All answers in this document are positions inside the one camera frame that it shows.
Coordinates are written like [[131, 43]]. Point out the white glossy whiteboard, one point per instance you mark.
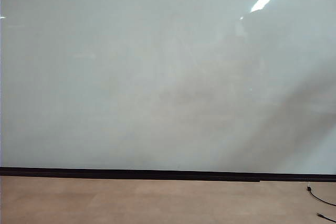
[[131, 77]]

